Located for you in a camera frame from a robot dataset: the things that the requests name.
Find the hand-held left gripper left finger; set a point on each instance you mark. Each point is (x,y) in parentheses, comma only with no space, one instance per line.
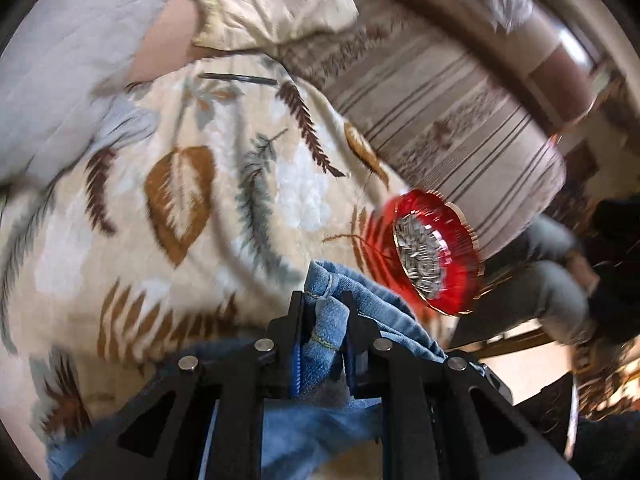
(298,355)

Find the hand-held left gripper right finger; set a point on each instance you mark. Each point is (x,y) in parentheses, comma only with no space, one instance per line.
(351,360)

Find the blue denim pants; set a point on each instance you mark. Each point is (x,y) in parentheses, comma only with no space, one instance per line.
(325,335)

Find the pile of sunflower seeds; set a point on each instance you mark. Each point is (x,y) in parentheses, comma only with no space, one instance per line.
(420,255)

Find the leaf print blanket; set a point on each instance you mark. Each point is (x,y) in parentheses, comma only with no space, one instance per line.
(200,260)

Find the red glass bowl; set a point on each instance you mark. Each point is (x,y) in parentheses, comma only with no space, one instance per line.
(460,265)

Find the person's grey trouser leg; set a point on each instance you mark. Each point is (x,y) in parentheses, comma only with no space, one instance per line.
(540,290)

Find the striped sofa cushion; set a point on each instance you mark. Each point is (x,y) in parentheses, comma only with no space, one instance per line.
(450,110)

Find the black pen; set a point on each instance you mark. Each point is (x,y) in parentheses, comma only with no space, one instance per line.
(235,78)

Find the taupe pillow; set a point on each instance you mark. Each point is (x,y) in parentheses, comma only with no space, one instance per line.
(165,35)

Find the cream patterned pillow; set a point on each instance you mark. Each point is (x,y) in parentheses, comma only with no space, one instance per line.
(275,5)

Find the grey quilted pillow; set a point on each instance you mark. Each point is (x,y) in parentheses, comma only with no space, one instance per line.
(65,60)

